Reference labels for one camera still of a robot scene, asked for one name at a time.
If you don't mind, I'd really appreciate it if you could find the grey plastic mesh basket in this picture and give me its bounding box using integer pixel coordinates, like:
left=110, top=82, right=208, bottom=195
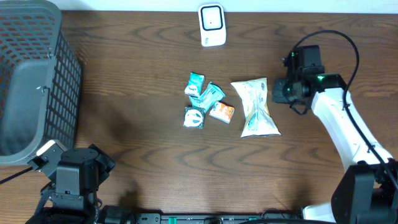
left=1, top=1, right=83, bottom=166

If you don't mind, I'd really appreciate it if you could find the white barcode scanner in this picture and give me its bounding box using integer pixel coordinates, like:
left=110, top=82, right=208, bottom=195
left=198, top=3, right=226, bottom=47

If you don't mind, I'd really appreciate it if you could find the yellow chip bag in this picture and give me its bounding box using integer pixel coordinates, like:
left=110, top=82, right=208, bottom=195
left=231, top=78, right=280, bottom=138

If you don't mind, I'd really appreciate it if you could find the teal wet wipes pack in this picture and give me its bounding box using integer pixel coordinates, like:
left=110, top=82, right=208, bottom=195
left=189, top=82, right=225, bottom=113

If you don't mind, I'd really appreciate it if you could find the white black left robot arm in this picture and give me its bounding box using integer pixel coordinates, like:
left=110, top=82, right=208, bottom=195
left=27, top=143, right=136, bottom=224

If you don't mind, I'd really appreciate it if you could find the orange snack packet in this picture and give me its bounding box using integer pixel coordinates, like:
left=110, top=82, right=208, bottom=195
left=209, top=101, right=234, bottom=124

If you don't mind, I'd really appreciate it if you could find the dark green round-logo packet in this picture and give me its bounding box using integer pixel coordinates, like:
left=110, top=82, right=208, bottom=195
left=183, top=107, right=205, bottom=129

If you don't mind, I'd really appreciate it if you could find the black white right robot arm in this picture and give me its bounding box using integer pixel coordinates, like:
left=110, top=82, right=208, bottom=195
left=272, top=74, right=397, bottom=223

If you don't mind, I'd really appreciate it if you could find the teal white small packet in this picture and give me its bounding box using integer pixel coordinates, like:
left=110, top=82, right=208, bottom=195
left=184, top=72, right=205, bottom=97

